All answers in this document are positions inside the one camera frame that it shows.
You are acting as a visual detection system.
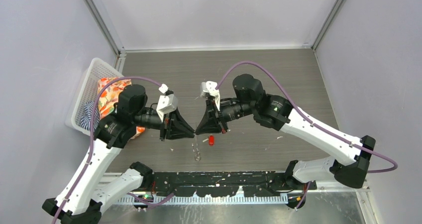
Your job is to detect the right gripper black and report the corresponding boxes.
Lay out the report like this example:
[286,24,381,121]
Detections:
[196,96,256,133]

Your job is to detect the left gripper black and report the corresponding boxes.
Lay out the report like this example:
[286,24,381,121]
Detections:
[133,105,195,141]

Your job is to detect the red key tag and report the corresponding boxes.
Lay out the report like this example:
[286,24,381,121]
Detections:
[208,135,215,146]

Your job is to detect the silver perforated keyring plate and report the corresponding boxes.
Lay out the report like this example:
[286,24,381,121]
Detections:
[192,135,202,162]

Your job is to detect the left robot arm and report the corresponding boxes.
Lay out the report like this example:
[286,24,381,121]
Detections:
[42,85,195,224]

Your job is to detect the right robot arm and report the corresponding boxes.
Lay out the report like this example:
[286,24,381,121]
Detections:
[195,74,375,190]

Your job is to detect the orange floral cloth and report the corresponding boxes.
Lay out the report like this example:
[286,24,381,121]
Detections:
[98,77,146,139]

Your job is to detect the blue striped cloth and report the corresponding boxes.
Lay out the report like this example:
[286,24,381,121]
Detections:
[80,101,100,130]

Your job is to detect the white plastic basket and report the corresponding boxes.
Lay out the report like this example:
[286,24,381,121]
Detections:
[65,58,122,135]

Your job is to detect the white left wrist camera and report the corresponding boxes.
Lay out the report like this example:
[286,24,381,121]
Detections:
[156,84,178,122]

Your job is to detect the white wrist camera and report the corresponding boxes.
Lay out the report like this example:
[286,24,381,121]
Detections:
[156,84,178,122]
[200,81,220,111]

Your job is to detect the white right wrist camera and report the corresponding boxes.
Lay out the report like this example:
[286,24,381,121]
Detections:
[200,81,220,111]

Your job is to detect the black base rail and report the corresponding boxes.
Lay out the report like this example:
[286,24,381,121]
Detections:
[135,171,307,198]

